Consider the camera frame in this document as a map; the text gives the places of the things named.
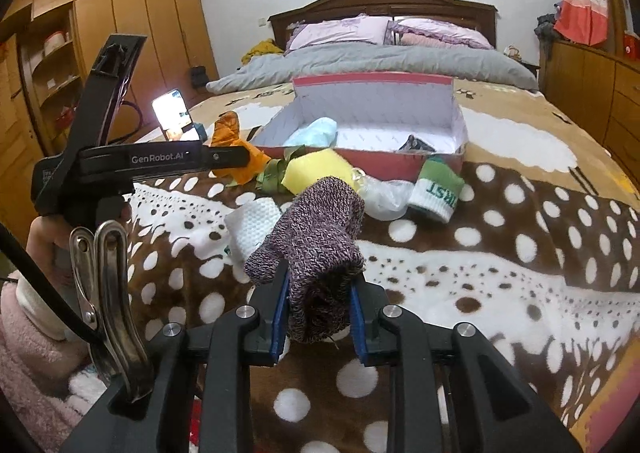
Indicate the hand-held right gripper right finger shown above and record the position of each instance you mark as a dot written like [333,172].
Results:
[357,328]

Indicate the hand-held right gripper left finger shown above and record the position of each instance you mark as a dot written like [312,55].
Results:
[280,318]

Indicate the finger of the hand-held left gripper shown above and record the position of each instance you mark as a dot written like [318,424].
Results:
[230,156]

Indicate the orange toy piece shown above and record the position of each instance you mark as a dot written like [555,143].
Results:
[227,128]

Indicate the green ribbon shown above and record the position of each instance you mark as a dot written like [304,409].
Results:
[272,174]

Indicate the yellow sponge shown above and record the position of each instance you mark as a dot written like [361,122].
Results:
[315,168]

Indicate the grey fuzzy cloth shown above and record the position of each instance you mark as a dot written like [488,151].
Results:
[320,233]

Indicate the clear plastic bag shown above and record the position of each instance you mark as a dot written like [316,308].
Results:
[385,196]

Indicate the red cardboard box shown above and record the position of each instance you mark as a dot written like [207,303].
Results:
[380,103]

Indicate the green and white sock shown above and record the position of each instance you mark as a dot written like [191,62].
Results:
[435,188]

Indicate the person's left forearm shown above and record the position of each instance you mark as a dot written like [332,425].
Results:
[30,348]

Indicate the person's left hand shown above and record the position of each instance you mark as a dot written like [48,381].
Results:
[44,239]

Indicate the black gooseneck phone holder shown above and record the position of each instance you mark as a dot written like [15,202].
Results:
[192,133]

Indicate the smartphone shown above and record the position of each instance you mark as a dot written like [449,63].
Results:
[170,110]

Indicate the white knit cloth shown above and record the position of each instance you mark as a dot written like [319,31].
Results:
[250,225]

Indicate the light blue cloth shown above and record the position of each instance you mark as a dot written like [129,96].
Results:
[315,130]

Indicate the yellow cloth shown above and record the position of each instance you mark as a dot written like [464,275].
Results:
[262,49]

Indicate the metal spring clip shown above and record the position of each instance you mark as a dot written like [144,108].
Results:
[112,283]

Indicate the white container with red band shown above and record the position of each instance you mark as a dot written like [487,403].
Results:
[53,42]

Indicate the wooden wardrobe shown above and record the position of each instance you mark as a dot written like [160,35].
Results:
[150,8]

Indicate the grey duvet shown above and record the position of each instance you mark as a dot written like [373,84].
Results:
[350,60]

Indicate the brown printed blanket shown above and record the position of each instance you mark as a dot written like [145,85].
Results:
[500,258]

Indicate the plain lilac pillow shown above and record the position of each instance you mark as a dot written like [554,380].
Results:
[340,30]

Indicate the dark patterned sock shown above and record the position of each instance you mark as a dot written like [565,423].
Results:
[415,144]

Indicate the lilac pillow with ruffled edge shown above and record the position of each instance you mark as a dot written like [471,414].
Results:
[440,30]

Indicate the wooden cabinet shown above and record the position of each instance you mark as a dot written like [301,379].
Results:
[590,83]

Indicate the dark clothes pile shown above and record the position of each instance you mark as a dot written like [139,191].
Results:
[546,25]

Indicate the red cup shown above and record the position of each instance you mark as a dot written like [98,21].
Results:
[631,46]

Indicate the dark wall box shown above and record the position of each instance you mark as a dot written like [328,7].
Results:
[198,77]

